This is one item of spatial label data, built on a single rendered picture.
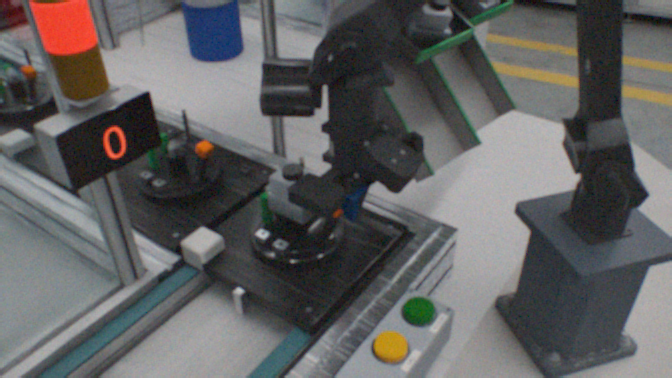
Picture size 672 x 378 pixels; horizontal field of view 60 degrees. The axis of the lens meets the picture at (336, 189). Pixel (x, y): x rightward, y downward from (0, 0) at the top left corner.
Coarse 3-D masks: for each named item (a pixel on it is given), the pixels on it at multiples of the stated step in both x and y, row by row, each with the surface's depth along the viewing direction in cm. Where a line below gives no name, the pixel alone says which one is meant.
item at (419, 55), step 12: (456, 12) 89; (456, 24) 90; (468, 24) 88; (396, 36) 83; (456, 36) 86; (468, 36) 89; (408, 48) 82; (420, 48) 85; (432, 48) 82; (444, 48) 86; (420, 60) 83
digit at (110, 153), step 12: (108, 120) 63; (120, 120) 64; (96, 132) 62; (108, 132) 63; (120, 132) 65; (96, 144) 63; (108, 144) 64; (120, 144) 65; (132, 144) 67; (108, 156) 64; (120, 156) 66; (132, 156) 67; (108, 168) 65
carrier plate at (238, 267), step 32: (224, 224) 89; (352, 224) 88; (384, 224) 88; (224, 256) 83; (352, 256) 83; (384, 256) 84; (256, 288) 78; (288, 288) 78; (320, 288) 78; (352, 288) 79; (288, 320) 75; (320, 320) 74
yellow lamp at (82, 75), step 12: (96, 48) 59; (60, 60) 58; (72, 60) 58; (84, 60) 58; (96, 60) 59; (60, 72) 59; (72, 72) 58; (84, 72) 59; (96, 72) 60; (60, 84) 60; (72, 84) 59; (84, 84) 59; (96, 84) 60; (108, 84) 62; (72, 96) 60; (84, 96) 60
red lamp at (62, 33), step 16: (80, 0) 56; (48, 16) 55; (64, 16) 55; (80, 16) 56; (48, 32) 56; (64, 32) 56; (80, 32) 57; (48, 48) 57; (64, 48) 57; (80, 48) 58
